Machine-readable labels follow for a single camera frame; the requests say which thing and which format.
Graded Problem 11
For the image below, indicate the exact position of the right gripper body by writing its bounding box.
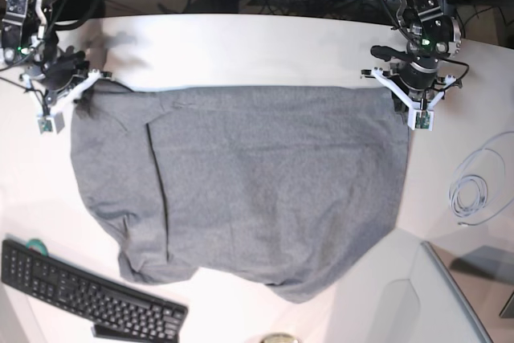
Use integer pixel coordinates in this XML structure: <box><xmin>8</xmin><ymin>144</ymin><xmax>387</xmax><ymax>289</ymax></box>
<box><xmin>42</xmin><ymin>55</ymin><xmax>90</xmax><ymax>98</ymax></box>

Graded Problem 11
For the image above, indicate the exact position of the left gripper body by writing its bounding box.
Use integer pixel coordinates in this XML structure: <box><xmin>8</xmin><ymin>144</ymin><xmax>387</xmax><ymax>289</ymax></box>
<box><xmin>391</xmin><ymin>86</ymin><xmax>421</xmax><ymax>114</ymax></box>

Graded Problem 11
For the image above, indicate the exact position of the grey t-shirt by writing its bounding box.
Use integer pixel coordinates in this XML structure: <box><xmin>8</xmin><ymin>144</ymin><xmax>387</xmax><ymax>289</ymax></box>
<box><xmin>71</xmin><ymin>81</ymin><xmax>409</xmax><ymax>303</ymax></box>

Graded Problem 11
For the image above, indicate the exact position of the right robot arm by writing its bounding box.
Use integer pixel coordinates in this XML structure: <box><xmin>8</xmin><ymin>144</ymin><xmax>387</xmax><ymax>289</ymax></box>
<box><xmin>1</xmin><ymin>0</ymin><xmax>105</xmax><ymax>103</ymax></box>

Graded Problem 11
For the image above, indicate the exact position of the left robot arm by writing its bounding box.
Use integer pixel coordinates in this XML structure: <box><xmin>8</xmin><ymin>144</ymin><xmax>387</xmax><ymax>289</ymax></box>
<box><xmin>361</xmin><ymin>0</ymin><xmax>470</xmax><ymax>116</ymax></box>

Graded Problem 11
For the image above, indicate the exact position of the green tape roll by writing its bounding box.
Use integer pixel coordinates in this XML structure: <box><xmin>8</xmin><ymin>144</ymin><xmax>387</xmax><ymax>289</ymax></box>
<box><xmin>26</xmin><ymin>239</ymin><xmax>48</xmax><ymax>256</ymax></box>

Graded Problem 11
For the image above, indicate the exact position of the grey monitor edge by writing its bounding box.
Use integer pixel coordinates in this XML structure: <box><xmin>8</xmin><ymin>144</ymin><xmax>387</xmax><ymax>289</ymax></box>
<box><xmin>422</xmin><ymin>242</ymin><xmax>513</xmax><ymax>342</ymax></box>

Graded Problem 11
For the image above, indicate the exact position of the black keyboard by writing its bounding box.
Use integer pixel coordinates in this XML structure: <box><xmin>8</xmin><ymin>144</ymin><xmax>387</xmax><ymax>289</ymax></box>
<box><xmin>1</xmin><ymin>239</ymin><xmax>188</xmax><ymax>342</ymax></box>

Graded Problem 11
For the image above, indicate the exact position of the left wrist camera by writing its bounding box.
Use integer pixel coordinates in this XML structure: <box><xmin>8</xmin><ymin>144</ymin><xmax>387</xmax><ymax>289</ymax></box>
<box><xmin>407</xmin><ymin>109</ymin><xmax>434</xmax><ymax>131</ymax></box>

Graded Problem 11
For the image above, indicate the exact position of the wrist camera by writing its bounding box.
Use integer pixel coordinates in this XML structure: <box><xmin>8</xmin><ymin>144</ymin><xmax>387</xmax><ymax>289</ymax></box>
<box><xmin>38</xmin><ymin>112</ymin><xmax>65</xmax><ymax>134</ymax></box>
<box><xmin>407</xmin><ymin>109</ymin><xmax>434</xmax><ymax>131</ymax></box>

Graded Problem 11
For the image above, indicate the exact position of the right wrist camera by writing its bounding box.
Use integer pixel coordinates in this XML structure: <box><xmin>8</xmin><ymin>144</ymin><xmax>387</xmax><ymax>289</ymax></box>
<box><xmin>38</xmin><ymin>112</ymin><xmax>65</xmax><ymax>134</ymax></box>

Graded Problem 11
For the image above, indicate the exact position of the coiled white cable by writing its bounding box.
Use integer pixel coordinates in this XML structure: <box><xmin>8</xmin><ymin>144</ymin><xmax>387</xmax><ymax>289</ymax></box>
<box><xmin>447</xmin><ymin>131</ymin><xmax>514</xmax><ymax>227</ymax></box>

